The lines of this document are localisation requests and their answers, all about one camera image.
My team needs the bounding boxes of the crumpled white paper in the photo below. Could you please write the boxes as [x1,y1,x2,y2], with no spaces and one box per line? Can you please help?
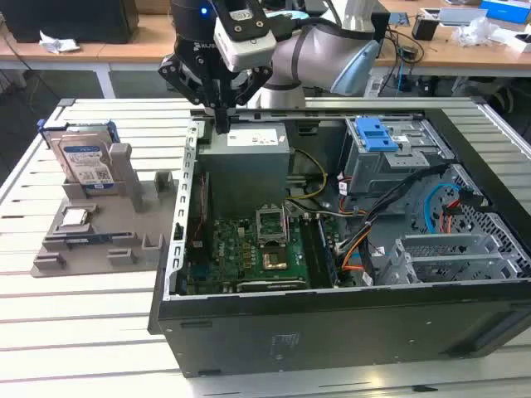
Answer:
[39,29,80,55]

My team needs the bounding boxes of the black open PC case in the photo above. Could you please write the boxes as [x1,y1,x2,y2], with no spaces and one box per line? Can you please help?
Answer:
[148,108,531,379]

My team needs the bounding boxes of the silver disk bay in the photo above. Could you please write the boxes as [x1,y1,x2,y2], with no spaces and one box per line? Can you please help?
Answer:
[375,232,531,287]

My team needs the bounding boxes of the flat grey box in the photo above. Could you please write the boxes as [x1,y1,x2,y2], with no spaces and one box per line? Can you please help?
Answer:
[438,7,489,28]

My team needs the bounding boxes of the green motherboard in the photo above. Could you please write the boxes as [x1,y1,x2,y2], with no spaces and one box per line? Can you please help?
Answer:
[182,217,358,294]

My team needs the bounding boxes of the silver CPU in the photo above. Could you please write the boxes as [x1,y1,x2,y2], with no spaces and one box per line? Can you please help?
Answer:
[61,209,90,229]

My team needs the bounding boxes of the blue cardboard box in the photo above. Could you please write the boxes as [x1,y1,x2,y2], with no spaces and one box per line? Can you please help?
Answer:
[480,0,524,22]

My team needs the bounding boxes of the orange wire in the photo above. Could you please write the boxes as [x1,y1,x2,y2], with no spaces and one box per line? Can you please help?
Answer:
[441,198,461,235]
[339,244,370,273]

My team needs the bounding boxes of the black graphics card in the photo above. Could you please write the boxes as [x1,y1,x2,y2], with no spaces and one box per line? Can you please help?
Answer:
[235,278,310,294]

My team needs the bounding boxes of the CPU socket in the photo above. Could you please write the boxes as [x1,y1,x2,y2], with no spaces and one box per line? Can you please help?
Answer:
[261,247,291,270]

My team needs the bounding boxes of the yellow wires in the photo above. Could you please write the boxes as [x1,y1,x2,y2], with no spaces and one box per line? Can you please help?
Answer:
[285,148,329,200]

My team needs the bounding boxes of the black computer tower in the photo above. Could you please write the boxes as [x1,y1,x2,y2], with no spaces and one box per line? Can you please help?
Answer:
[2,0,140,45]

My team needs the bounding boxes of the small black box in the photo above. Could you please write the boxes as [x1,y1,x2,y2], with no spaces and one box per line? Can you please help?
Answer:
[412,14,440,41]

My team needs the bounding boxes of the metal socket cover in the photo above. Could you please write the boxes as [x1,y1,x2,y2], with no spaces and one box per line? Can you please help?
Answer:
[256,206,287,245]

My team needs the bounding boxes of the blue wire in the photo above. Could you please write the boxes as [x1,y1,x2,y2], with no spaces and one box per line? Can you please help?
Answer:
[422,182,464,240]

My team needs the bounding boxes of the grey parts rack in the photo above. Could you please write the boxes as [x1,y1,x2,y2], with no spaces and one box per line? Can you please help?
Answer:
[31,143,178,279]

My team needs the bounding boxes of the grey power supply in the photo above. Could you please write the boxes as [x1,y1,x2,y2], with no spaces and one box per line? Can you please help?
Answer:
[197,122,290,216]

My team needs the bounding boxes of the hard disk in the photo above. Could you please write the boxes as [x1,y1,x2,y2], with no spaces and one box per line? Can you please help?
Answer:
[37,119,121,194]

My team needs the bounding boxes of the black cable bundle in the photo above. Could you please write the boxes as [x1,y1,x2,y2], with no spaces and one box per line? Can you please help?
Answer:
[335,163,451,258]

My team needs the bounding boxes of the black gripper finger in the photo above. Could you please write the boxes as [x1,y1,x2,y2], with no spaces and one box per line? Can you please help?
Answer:
[157,54,224,134]
[222,66,274,134]

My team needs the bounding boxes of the blue disk carrier latch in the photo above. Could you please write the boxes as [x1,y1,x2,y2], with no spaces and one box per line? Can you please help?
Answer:
[355,118,398,153]

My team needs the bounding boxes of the clear plastic wrap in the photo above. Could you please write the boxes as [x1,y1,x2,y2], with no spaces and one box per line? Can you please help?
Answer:
[451,18,501,46]

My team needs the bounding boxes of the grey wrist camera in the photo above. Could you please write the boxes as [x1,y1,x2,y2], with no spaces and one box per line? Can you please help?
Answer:
[213,0,277,72]

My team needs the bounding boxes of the silver drive cage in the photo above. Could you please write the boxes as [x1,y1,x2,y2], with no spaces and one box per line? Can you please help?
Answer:
[343,116,455,208]

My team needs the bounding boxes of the installed RAM stick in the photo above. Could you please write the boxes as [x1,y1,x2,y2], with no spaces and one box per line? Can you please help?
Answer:
[317,217,339,287]

